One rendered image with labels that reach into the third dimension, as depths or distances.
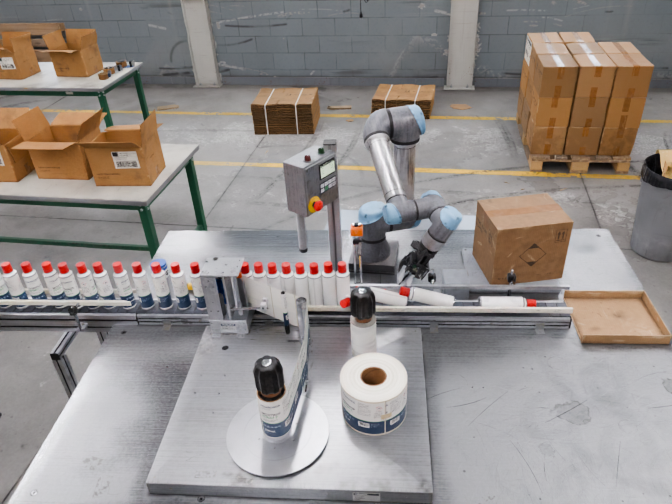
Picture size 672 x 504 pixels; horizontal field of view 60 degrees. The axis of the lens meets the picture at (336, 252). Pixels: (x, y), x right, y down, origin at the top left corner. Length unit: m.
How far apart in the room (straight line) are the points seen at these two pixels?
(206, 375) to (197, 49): 6.25
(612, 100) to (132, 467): 4.45
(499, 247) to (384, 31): 5.26
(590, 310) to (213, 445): 1.47
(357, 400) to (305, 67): 6.22
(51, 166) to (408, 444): 2.87
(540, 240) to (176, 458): 1.52
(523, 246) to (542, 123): 2.96
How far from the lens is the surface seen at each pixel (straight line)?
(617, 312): 2.45
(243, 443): 1.81
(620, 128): 5.38
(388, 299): 2.17
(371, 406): 1.71
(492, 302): 2.22
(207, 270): 2.06
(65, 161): 3.87
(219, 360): 2.09
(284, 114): 6.09
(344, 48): 7.43
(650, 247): 4.34
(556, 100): 5.18
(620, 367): 2.22
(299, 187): 1.97
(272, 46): 7.63
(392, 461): 1.75
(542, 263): 2.44
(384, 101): 6.37
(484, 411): 1.96
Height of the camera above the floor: 2.29
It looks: 34 degrees down
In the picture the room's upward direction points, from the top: 3 degrees counter-clockwise
